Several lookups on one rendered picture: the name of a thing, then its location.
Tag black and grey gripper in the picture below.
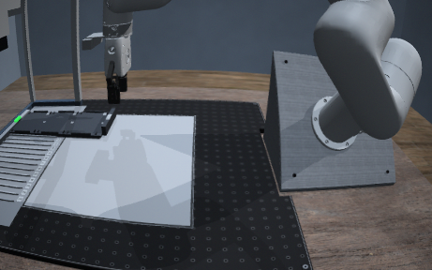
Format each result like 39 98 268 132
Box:
104 33 132 104

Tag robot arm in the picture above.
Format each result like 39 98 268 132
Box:
82 0 422 151

